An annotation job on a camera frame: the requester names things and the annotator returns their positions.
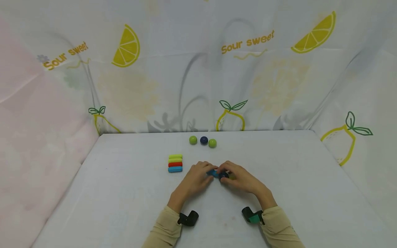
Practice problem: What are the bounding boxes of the person's right hand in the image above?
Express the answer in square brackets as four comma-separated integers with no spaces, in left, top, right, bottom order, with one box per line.
[217,161,278,211]

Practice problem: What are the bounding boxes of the person's left hand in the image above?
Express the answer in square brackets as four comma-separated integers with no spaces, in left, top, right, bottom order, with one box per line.
[168,161,218,213]

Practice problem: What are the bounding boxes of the person's left forearm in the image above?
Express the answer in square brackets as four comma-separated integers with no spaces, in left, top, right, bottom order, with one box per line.
[142,205,183,248]

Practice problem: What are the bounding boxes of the person's right forearm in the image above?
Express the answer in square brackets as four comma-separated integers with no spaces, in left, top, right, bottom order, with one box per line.
[261,206,307,248]

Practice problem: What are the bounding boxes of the black wrist band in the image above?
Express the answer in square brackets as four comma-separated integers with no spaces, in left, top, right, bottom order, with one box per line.
[242,206,265,226]
[177,210,199,227]

